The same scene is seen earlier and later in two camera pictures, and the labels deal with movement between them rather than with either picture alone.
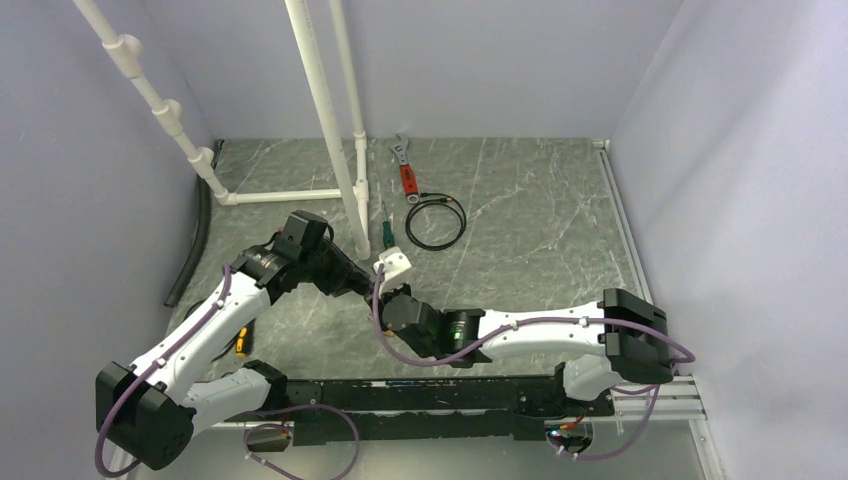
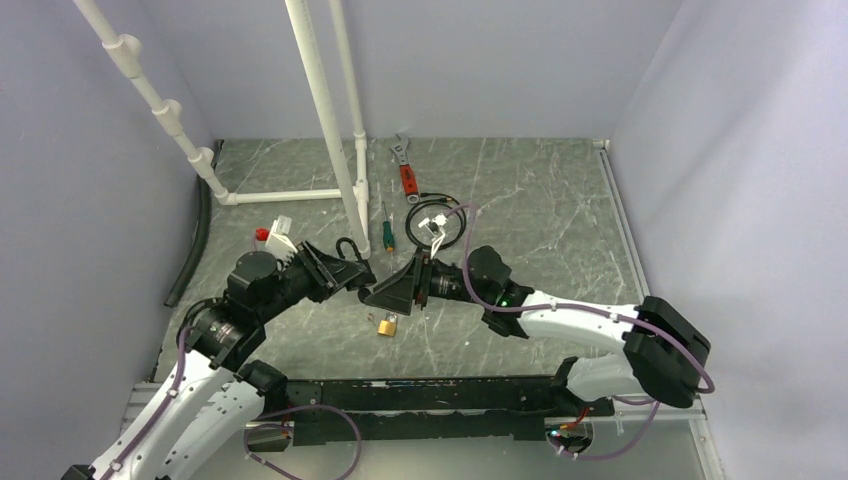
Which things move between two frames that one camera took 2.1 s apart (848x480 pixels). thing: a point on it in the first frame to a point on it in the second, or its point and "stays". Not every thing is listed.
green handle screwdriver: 388,235 stays
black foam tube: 204,222 stays
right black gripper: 403,287 to 396,292
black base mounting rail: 325,411 stays
